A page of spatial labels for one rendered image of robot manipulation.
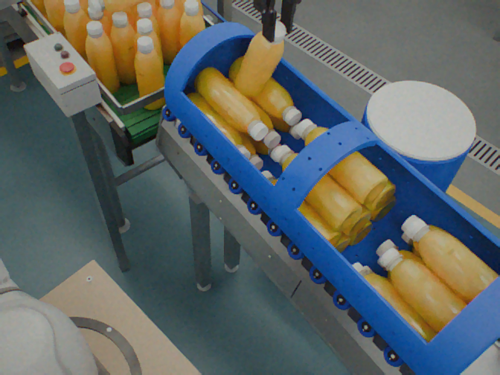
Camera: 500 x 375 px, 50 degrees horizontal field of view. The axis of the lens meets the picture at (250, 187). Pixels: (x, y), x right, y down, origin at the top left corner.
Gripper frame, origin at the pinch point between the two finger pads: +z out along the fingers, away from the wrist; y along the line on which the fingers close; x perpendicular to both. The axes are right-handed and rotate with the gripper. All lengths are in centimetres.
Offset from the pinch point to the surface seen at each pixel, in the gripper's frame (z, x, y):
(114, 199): 113, 62, -23
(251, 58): 9.7, 3.0, -3.7
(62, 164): 137, 111, -28
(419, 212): 31, -38, 11
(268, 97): 23.3, 2.5, 1.4
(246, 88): 19.8, 4.8, -3.3
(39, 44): 27, 55, -32
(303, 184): 17.6, -24.4, -11.9
